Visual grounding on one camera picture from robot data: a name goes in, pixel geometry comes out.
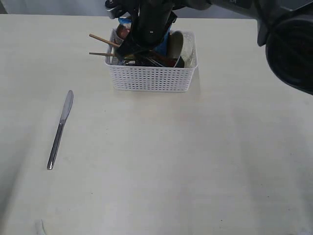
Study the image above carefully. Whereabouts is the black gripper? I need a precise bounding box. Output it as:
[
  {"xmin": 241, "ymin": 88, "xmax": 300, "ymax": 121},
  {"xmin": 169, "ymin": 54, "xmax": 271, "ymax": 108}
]
[{"xmin": 115, "ymin": 0, "xmax": 174, "ymax": 60}]

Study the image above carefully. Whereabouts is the silver table knife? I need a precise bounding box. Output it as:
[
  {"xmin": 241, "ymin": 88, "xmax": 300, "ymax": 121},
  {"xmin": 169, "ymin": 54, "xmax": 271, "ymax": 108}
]
[{"xmin": 46, "ymin": 90, "xmax": 74, "ymax": 170}]

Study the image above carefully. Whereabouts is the silver fork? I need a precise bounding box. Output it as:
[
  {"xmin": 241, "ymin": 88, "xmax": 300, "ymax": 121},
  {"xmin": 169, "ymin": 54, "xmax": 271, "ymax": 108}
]
[{"xmin": 121, "ymin": 55, "xmax": 166, "ymax": 67}]

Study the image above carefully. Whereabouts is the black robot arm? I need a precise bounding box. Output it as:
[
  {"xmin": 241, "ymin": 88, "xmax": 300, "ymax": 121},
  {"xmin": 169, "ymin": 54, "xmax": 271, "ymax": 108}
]
[{"xmin": 105, "ymin": 0, "xmax": 313, "ymax": 94}]

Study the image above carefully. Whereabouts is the blue chips bag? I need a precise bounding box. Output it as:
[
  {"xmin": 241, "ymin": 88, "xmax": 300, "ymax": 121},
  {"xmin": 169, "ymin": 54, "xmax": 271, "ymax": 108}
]
[{"xmin": 114, "ymin": 16, "xmax": 171, "ymax": 56}]

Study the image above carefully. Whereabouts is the brown wooden plate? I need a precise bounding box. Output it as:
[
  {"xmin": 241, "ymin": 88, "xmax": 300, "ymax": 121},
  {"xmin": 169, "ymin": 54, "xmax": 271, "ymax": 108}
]
[{"xmin": 116, "ymin": 23, "xmax": 132, "ymax": 40}]

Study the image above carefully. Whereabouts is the grey ceramic bowl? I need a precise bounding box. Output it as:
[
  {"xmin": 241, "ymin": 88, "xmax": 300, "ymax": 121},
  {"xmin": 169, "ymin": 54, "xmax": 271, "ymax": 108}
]
[{"xmin": 167, "ymin": 30, "xmax": 194, "ymax": 68}]

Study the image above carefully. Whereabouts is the upper wooden chopstick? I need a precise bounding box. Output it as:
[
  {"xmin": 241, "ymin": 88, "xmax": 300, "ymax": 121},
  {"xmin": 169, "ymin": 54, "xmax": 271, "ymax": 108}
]
[{"xmin": 89, "ymin": 34, "xmax": 119, "ymax": 47}]

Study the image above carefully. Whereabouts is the wooden chopstick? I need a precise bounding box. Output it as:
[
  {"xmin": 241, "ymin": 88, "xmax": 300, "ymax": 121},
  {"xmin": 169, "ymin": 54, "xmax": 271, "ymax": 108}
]
[
  {"xmin": 89, "ymin": 52, "xmax": 116, "ymax": 57},
  {"xmin": 89, "ymin": 34, "xmax": 119, "ymax": 47}
]

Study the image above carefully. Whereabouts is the white plastic woven basket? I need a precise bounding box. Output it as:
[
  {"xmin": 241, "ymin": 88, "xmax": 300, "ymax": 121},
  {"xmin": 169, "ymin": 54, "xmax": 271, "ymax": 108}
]
[{"xmin": 104, "ymin": 31, "xmax": 198, "ymax": 93}]

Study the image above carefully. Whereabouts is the lower wooden chopstick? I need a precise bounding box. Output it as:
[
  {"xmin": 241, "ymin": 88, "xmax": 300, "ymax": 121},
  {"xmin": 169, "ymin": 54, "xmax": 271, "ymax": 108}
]
[{"xmin": 89, "ymin": 52, "xmax": 116, "ymax": 57}]

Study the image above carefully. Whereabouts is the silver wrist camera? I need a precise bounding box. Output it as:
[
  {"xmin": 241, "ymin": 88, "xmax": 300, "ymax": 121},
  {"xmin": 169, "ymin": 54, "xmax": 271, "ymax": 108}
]
[{"xmin": 105, "ymin": 0, "xmax": 132, "ymax": 19}]

